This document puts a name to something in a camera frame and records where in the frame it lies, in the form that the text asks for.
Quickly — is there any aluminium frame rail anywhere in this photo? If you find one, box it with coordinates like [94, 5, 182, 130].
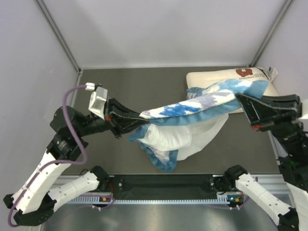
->
[51, 174, 290, 194]

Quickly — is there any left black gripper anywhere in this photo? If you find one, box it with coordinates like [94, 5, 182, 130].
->
[77, 96, 152, 138]

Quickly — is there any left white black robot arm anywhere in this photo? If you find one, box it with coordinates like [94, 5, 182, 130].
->
[3, 98, 149, 228]

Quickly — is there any grey slotted cable duct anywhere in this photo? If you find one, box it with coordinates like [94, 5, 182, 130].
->
[67, 194, 244, 205]

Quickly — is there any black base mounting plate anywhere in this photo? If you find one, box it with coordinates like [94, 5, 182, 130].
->
[109, 174, 217, 200]

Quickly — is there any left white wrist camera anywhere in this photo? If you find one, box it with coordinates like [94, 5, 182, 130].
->
[86, 82, 108, 120]

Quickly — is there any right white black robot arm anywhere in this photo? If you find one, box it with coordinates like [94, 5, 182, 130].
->
[223, 93, 308, 231]

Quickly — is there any blue white bear pillowcase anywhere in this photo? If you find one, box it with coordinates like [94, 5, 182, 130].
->
[128, 79, 269, 173]

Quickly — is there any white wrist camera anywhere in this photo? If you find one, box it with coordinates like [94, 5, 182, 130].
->
[86, 82, 108, 120]
[299, 99, 308, 120]

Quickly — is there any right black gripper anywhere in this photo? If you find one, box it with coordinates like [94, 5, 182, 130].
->
[235, 89, 306, 155]

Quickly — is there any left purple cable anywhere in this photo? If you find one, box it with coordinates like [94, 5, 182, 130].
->
[8, 85, 116, 228]

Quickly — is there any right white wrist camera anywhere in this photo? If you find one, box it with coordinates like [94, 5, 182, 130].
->
[299, 99, 308, 120]

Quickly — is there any cream bear pillow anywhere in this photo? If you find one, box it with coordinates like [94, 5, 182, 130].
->
[186, 66, 281, 114]

